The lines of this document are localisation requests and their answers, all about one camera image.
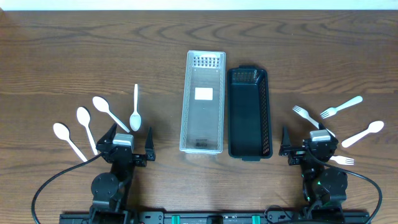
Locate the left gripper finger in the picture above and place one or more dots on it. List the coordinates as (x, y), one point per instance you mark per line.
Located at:
(149, 145)
(108, 137)

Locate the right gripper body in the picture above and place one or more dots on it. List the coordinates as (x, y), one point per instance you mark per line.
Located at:
(302, 150)

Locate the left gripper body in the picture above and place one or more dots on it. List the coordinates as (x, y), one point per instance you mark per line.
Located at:
(130, 155)

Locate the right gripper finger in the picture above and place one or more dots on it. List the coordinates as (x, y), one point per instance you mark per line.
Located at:
(321, 126)
(285, 138)

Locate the white plastic spoon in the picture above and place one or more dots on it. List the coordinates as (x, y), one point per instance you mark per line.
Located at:
(83, 117)
(373, 127)
(135, 118)
(62, 132)

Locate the white plastic spoon angled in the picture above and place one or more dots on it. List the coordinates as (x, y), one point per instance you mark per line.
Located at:
(103, 106)

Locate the black plastic basket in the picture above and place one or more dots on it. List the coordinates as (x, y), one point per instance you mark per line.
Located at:
(249, 114)

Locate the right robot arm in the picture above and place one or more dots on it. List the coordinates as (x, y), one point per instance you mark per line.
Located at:
(323, 188)

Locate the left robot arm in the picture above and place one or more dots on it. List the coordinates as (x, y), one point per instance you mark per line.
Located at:
(111, 189)

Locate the clear plastic basket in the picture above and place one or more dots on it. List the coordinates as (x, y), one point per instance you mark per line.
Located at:
(203, 103)

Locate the black mounting rail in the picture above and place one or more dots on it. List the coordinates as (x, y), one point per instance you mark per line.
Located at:
(185, 218)

